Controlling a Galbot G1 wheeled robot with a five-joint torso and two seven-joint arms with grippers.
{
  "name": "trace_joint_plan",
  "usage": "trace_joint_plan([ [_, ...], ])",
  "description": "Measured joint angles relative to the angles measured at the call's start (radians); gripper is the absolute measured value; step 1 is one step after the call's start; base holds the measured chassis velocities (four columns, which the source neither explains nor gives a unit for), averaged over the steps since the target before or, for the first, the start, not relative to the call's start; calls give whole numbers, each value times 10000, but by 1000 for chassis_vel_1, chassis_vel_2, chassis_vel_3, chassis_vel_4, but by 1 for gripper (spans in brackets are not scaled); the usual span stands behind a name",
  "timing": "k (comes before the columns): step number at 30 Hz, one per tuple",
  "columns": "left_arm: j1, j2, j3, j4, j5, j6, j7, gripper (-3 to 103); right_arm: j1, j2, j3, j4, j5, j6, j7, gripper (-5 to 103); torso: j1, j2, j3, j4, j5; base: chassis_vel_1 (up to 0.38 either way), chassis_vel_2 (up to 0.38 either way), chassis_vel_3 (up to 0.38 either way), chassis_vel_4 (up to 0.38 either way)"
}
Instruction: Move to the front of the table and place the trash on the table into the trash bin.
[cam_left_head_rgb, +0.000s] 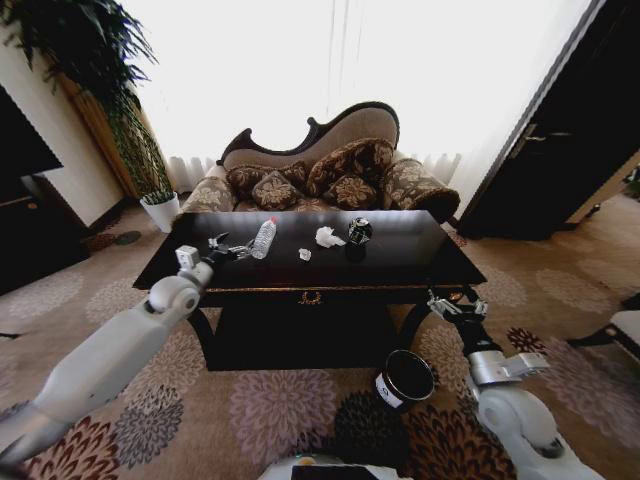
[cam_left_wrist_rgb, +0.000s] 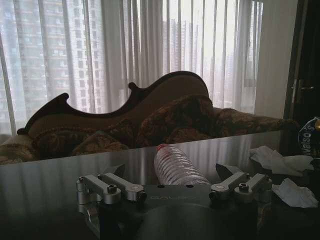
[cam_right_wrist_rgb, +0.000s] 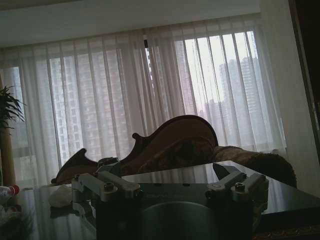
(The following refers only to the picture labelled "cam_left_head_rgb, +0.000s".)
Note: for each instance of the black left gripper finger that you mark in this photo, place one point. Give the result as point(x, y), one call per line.
point(218, 241)
point(242, 250)

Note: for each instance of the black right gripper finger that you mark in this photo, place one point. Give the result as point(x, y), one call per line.
point(437, 304)
point(478, 306)

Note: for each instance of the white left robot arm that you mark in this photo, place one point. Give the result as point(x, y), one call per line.
point(100, 350)

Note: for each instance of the black round trash bin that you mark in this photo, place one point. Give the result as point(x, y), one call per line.
point(404, 382)

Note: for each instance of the clear plastic bottle red cap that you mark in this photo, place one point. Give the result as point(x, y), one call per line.
point(264, 240)

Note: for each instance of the floral sofa armrest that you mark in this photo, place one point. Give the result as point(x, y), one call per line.
point(210, 196)

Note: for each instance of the small crumpled clear wrapper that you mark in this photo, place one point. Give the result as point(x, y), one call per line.
point(304, 255)

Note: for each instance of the white plant pot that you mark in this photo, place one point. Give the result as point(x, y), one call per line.
point(160, 210)

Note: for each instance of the long brown floral cushion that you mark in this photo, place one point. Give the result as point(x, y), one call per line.
point(242, 180)

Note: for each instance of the small square floral cushion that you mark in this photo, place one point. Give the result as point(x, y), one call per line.
point(276, 191)

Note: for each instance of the white sheer curtain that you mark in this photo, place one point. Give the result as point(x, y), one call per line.
point(190, 170)

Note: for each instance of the dark wooden coffee table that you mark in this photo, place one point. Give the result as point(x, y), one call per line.
point(320, 280)

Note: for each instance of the crumpled white tissue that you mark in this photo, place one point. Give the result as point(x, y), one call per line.
point(327, 236)

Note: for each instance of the tall bamboo plant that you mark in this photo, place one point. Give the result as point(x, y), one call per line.
point(142, 150)

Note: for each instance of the medium brown floral cushion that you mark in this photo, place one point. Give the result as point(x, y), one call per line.
point(350, 194)

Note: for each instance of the large round floral cushion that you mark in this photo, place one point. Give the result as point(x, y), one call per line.
point(350, 157)

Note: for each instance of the dark television cabinet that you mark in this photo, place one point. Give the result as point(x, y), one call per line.
point(35, 235)

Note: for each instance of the dark wooden door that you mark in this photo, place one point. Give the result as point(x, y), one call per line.
point(560, 125)

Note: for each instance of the white robot front shell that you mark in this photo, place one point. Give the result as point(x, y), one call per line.
point(325, 469)

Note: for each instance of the black flat television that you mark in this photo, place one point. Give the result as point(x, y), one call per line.
point(25, 145)

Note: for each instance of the large green leafy plant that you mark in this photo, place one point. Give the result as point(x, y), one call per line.
point(85, 40)

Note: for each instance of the beige chaise sofa dark frame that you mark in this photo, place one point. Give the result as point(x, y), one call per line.
point(320, 135)

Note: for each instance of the white cushioned chair dark frame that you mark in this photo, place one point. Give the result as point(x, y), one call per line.
point(625, 325)

